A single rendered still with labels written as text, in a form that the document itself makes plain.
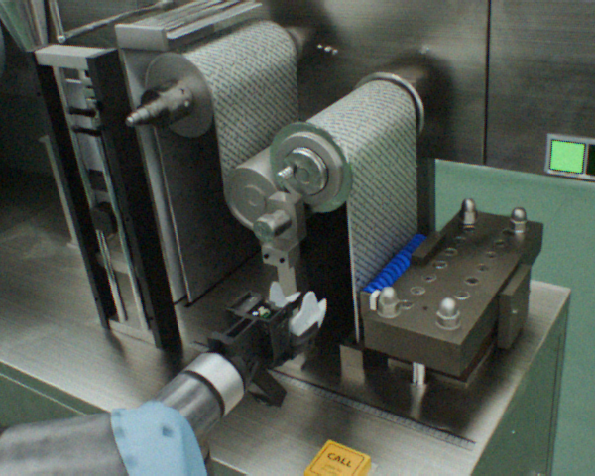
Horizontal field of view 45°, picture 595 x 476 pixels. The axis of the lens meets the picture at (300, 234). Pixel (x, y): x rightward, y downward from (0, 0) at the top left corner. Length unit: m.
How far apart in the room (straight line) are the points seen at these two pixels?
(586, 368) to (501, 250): 1.45
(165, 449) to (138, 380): 0.80
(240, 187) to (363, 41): 0.37
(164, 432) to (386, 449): 0.63
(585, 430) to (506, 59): 1.48
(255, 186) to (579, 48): 0.55
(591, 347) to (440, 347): 1.74
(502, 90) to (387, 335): 0.46
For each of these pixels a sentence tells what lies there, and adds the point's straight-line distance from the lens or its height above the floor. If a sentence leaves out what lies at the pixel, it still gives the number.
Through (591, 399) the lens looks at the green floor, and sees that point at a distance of 2.59.
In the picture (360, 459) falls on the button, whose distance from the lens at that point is 1.06.
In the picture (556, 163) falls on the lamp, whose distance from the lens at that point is 1.29.
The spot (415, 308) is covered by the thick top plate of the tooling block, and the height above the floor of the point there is 1.03.
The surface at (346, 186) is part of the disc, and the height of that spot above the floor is 1.23.
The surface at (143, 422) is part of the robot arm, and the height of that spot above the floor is 1.35.
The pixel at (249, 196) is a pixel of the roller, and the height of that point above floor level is 1.18.
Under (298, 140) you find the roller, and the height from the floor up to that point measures 1.30.
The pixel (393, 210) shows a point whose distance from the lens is 1.24.
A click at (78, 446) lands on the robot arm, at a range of 0.52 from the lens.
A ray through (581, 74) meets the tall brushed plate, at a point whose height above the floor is 1.32.
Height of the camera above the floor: 1.69
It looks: 29 degrees down
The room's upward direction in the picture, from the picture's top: 6 degrees counter-clockwise
